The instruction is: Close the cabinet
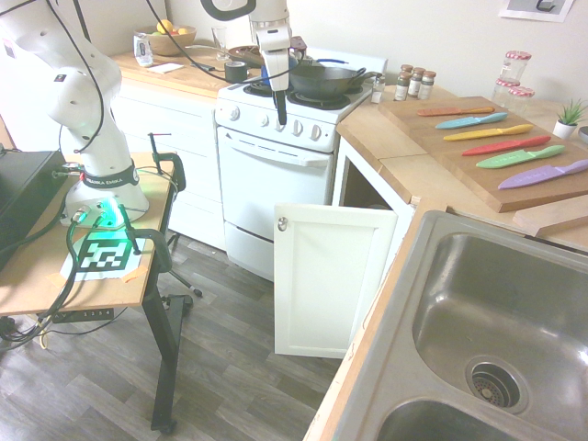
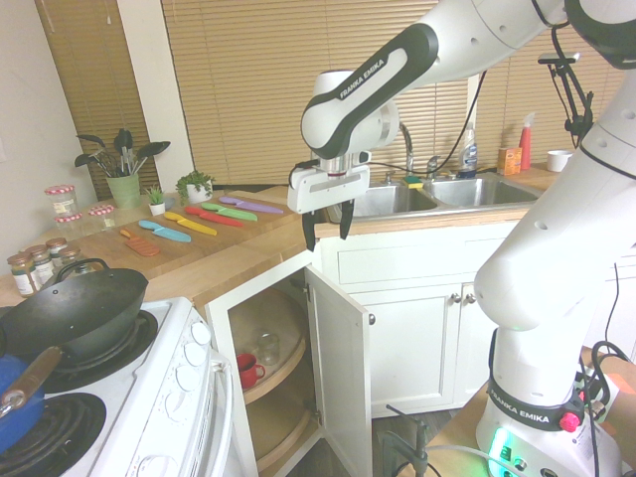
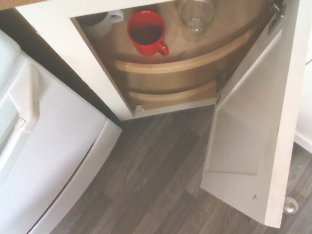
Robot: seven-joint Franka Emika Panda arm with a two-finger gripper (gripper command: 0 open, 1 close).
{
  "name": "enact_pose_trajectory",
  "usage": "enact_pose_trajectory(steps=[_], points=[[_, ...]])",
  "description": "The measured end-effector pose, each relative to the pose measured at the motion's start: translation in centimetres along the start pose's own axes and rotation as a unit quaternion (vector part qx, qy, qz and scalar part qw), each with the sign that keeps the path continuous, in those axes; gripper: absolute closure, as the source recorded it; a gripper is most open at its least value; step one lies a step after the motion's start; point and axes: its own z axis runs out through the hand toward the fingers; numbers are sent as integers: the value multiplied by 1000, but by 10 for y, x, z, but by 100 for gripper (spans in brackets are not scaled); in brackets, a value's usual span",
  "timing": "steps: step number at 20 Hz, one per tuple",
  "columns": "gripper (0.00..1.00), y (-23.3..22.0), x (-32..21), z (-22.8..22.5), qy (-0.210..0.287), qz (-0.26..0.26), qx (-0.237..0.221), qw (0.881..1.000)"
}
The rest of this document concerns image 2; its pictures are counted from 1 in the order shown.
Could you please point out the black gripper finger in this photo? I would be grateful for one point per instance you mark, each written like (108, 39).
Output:
(347, 218)
(311, 231)

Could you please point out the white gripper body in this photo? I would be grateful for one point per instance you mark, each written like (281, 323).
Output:
(328, 191)

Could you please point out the white corner cabinet door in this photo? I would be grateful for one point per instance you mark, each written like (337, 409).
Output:
(343, 372)

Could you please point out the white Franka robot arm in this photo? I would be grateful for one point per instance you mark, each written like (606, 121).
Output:
(546, 248)

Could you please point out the white kitchen base cabinet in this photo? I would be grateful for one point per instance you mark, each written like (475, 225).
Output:
(397, 261)

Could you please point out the silver cabinet door knob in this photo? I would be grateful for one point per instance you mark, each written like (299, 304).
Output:
(371, 318)

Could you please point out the wide white sink cabinet door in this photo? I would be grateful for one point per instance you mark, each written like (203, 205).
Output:
(407, 348)

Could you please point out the narrow white sink cabinet door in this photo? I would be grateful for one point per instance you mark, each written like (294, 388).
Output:
(474, 348)

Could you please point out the wooden cutting board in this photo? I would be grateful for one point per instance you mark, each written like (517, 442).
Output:
(258, 226)
(109, 251)

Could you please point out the purple knife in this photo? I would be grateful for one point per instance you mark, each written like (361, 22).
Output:
(251, 205)

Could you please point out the yellow green sponge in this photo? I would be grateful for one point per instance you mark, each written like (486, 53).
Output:
(412, 182)

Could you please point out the green knife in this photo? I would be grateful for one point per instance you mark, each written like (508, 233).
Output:
(231, 212)

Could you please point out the chrome faucet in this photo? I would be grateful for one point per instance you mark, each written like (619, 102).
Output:
(408, 149)

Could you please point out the red knife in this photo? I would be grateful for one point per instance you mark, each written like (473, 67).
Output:
(213, 217)

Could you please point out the chrome sink sprayer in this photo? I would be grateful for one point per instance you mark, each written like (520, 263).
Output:
(433, 166)

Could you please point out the wooden lazy susan shelf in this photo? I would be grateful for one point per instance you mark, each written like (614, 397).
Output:
(283, 432)
(285, 348)

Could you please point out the yellow knife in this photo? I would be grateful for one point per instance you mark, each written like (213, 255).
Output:
(191, 223)

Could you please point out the bushy plant in white pot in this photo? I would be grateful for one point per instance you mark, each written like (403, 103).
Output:
(196, 186)

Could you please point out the clear glass jar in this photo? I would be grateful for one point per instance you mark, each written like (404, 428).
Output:
(268, 349)

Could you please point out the stainless steel double sink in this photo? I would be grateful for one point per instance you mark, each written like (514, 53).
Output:
(477, 196)

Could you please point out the clear dish soap bottle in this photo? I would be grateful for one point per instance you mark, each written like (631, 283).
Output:
(467, 154)

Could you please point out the wide wooden window blind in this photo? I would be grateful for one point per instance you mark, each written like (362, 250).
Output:
(248, 74)

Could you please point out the teal knife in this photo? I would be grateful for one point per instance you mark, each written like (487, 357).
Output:
(164, 231)

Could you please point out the white stove knob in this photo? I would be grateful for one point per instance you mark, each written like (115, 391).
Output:
(149, 467)
(185, 377)
(193, 354)
(200, 332)
(174, 402)

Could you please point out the red mug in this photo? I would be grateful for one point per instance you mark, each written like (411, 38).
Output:
(247, 370)

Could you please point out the spiky plant in white pot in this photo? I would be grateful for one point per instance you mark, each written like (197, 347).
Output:
(156, 204)

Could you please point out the orange knife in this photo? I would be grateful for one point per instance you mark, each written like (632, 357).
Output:
(141, 246)

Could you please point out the orange cardboard box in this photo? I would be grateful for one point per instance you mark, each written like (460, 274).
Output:
(510, 161)

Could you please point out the black kitchen utensil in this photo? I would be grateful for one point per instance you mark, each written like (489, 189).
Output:
(154, 147)
(123, 139)
(87, 160)
(90, 140)

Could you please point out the green utensil holder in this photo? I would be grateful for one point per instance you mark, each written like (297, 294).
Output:
(124, 191)

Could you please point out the red spray bottle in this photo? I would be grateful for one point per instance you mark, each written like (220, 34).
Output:
(526, 146)

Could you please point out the short checkered lid glass jar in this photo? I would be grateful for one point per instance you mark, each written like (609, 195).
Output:
(68, 226)
(102, 218)

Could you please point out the white electric stove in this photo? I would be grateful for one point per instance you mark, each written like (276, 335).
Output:
(164, 387)

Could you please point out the black coil burner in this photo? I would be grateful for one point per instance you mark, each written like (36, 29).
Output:
(124, 348)
(59, 432)

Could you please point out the black metal clamp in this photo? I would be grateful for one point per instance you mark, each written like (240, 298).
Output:
(407, 447)

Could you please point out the brown lid spice jar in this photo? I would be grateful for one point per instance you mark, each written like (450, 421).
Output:
(41, 263)
(55, 251)
(70, 256)
(22, 275)

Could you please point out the glass jars with red lids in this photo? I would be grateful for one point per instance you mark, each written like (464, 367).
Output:
(61, 201)

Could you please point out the narrow wooden window blind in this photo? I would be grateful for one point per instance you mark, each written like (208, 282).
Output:
(94, 74)

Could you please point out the red stop button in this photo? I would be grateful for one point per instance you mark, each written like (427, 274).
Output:
(569, 421)

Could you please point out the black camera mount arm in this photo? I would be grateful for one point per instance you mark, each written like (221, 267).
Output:
(579, 109)

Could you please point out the black camera on mount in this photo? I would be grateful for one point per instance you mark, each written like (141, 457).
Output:
(559, 57)

